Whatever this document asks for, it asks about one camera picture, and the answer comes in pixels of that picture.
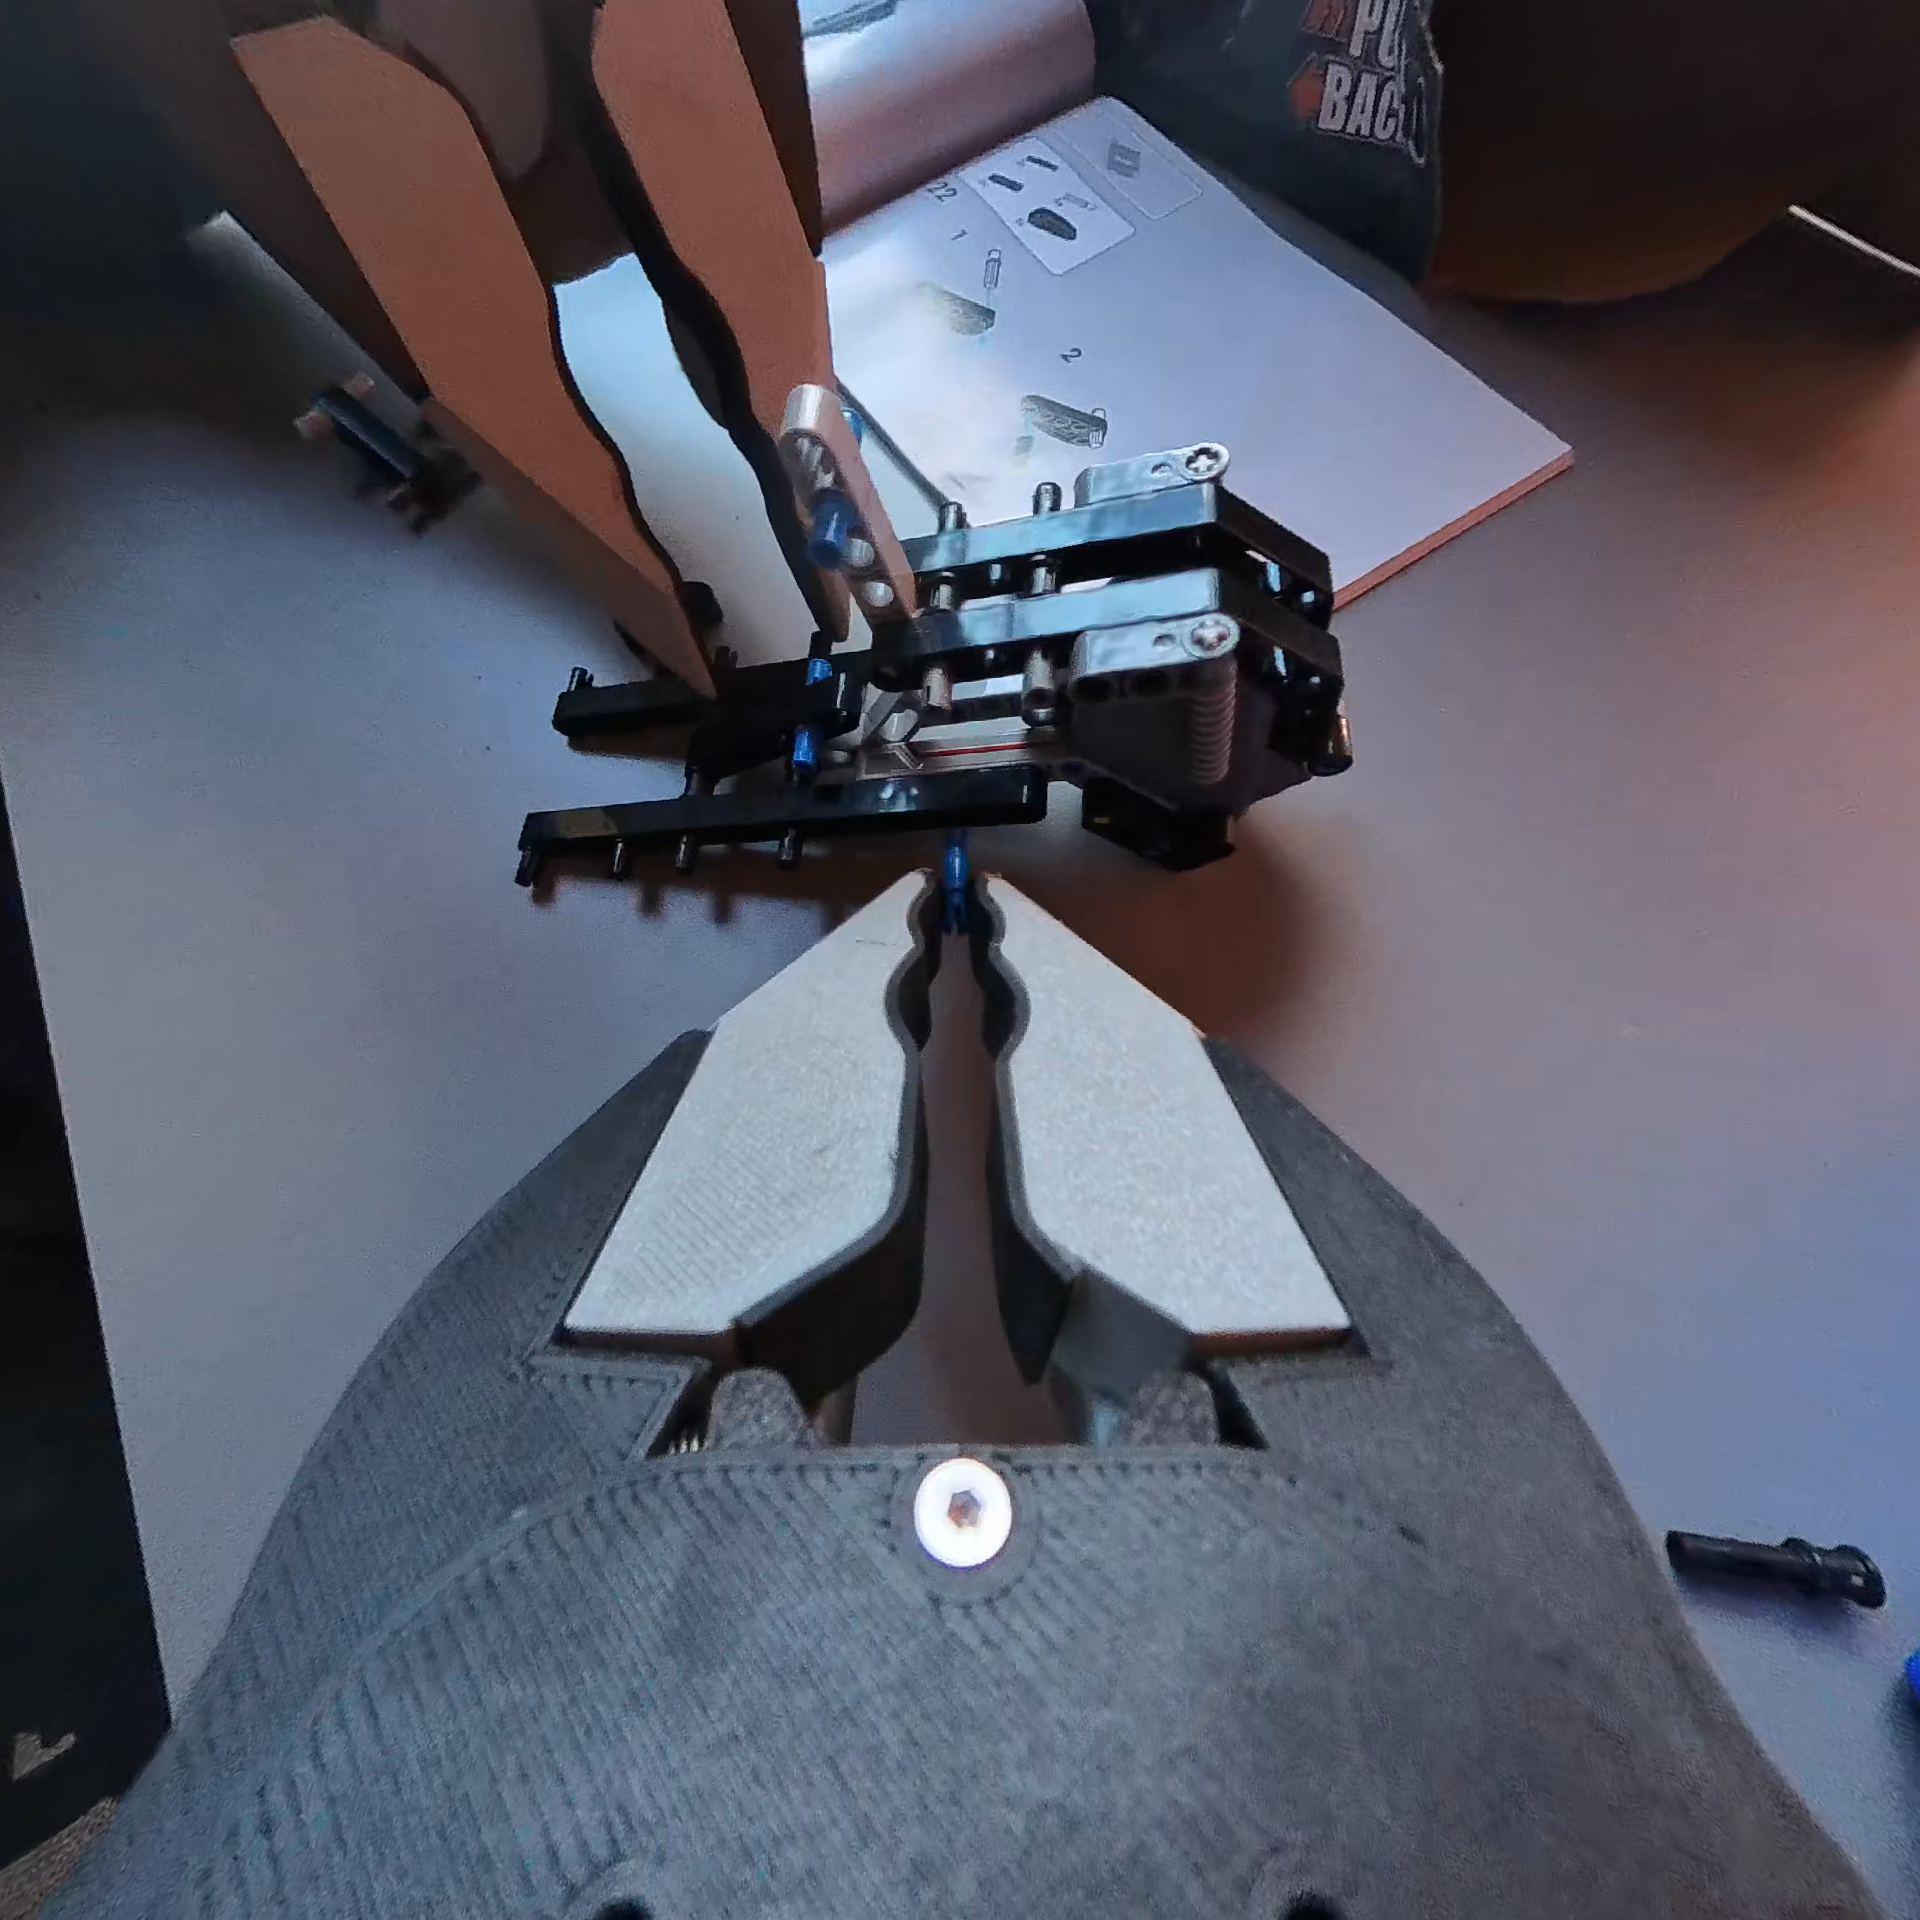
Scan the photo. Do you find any dark printed lego box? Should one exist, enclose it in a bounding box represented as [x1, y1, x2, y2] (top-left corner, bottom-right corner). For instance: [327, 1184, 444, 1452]
[1088, 0, 1920, 302]

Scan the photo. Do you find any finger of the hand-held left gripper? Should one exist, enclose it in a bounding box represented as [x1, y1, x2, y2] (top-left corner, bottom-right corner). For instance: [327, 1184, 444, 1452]
[229, 11, 725, 707]
[589, 0, 921, 634]

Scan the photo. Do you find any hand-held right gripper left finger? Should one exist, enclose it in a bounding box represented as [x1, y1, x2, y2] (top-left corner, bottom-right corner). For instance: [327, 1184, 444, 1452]
[559, 870, 936, 1401]

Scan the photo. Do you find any lego instruction booklet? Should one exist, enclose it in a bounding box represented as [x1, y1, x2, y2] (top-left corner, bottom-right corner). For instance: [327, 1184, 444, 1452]
[547, 0, 1576, 614]

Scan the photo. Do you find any black grey lego assembly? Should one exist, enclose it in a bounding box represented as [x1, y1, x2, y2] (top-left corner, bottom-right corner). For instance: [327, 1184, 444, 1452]
[510, 381, 1360, 897]

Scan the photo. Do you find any long black lego pin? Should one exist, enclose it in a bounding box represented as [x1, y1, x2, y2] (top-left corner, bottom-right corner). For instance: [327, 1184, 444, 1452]
[1664, 1528, 1889, 1614]

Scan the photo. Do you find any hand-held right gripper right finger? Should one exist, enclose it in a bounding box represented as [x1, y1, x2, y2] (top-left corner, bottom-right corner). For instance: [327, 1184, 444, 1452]
[969, 873, 1374, 1445]

